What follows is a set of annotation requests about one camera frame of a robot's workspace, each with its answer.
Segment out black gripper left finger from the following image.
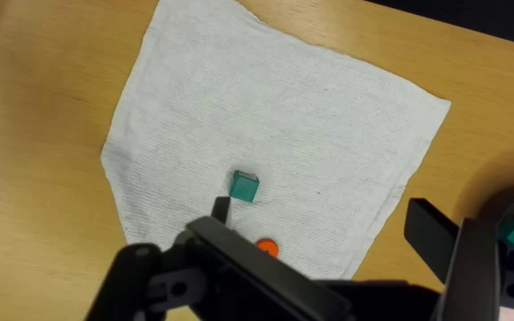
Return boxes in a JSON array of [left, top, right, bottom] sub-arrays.
[[85, 197, 354, 321]]

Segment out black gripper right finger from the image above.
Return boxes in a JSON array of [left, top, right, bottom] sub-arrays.
[[404, 197, 514, 321]]

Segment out white terry towel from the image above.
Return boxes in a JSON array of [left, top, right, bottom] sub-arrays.
[[99, 0, 454, 282]]

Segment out black bowl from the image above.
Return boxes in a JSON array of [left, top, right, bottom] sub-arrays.
[[477, 182, 514, 270]]

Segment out small orange round piece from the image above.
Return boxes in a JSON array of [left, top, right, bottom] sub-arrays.
[[254, 238, 283, 259]]

